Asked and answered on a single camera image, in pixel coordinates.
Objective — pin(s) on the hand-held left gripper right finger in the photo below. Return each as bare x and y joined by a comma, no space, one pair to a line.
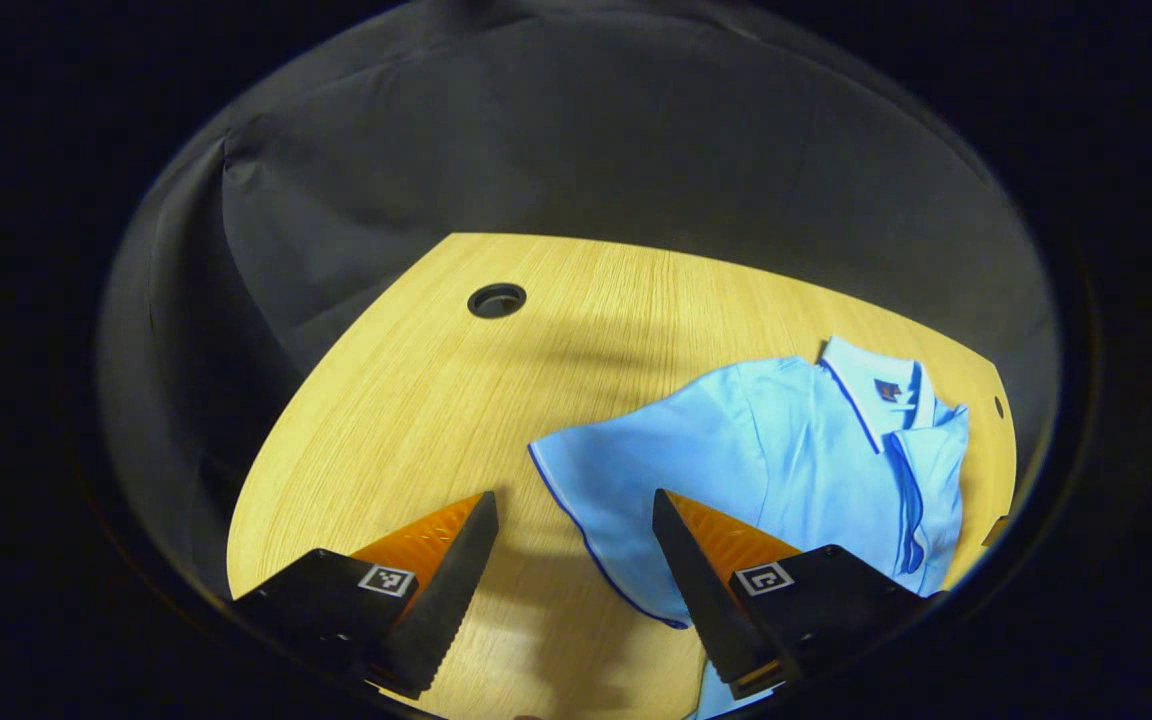
701,600

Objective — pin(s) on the black backdrop cloth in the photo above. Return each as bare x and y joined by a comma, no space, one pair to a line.
536,150

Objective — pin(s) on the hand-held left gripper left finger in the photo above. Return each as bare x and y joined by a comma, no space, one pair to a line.
446,600

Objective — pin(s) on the light blue T-shirt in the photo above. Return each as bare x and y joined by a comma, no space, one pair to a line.
786,450

